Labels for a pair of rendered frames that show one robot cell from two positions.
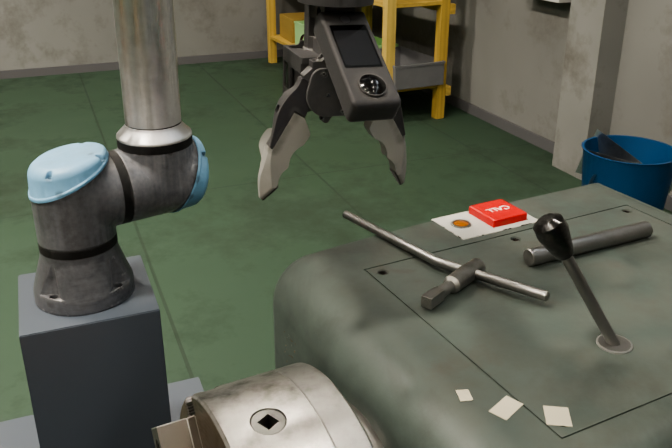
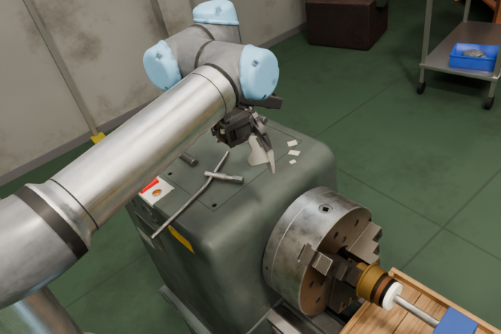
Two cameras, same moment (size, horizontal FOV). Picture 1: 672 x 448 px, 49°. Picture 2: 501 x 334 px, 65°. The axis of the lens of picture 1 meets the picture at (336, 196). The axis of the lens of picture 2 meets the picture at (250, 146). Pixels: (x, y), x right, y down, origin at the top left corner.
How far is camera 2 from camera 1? 109 cm
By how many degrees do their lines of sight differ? 83
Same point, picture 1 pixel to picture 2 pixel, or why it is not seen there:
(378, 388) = (288, 191)
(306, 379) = (296, 209)
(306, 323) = (247, 232)
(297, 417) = (318, 202)
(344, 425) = (313, 192)
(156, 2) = not seen: hidden behind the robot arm
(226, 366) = not seen: outside the picture
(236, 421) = (331, 216)
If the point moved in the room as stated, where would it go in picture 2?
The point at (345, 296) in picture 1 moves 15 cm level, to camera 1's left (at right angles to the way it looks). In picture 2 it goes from (239, 210) to (257, 256)
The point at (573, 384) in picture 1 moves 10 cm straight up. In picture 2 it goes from (274, 142) to (269, 115)
